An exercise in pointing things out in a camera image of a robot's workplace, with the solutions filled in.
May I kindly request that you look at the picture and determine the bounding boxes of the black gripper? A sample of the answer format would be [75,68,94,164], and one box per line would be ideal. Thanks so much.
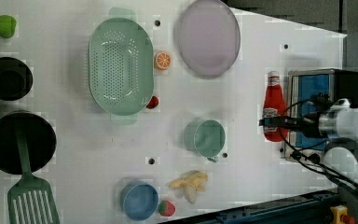
[258,113,324,138]

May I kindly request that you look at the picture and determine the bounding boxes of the red felt ketchup bottle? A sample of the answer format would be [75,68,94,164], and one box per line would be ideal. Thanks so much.
[263,71,288,142]

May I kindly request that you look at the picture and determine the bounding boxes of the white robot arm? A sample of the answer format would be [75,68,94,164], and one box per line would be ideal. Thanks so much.
[259,97,358,194]

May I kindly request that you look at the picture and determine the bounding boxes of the grey round plate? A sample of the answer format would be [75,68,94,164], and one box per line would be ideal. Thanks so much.
[176,0,241,78]

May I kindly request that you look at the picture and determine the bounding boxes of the silver blue toy oven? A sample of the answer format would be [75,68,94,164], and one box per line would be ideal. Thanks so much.
[284,68,358,164]

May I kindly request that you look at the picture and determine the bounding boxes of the green cup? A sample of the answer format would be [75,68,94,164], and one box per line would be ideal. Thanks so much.
[184,119,226,162]

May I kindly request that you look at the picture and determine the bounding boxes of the yellow red emergency button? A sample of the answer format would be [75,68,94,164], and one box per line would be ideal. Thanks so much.
[330,205,356,224]

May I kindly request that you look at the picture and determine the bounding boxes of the peeled banana toy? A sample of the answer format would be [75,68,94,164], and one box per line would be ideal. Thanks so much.
[169,171,208,204]

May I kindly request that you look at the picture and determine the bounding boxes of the small red toy fruit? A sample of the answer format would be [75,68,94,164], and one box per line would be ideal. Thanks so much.
[146,96,159,109]

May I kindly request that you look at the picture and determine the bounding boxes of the orange slice toy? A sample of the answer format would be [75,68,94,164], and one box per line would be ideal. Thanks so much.
[154,51,171,71]

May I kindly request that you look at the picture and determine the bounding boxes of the strawberry toy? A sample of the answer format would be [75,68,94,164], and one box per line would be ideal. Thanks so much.
[158,201,176,217]

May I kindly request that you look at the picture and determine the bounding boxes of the blue cup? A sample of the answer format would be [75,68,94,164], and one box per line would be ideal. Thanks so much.
[120,180,158,221]

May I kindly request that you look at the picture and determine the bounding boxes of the green perforated colander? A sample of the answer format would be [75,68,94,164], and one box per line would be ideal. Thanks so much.
[88,7,154,125]

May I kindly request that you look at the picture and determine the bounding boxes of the green slotted spatula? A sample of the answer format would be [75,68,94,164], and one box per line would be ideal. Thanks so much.
[7,124,61,224]

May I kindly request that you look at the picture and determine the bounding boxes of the small black bowl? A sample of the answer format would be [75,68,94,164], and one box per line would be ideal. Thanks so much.
[0,57,34,101]

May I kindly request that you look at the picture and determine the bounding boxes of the large black pan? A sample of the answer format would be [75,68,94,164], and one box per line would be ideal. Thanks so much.
[0,112,57,175]

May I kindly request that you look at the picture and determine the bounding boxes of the green pear toy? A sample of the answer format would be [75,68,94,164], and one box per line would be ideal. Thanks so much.
[0,15,17,38]

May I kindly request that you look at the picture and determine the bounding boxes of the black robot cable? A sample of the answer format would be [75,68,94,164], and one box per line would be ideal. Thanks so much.
[278,98,358,194]

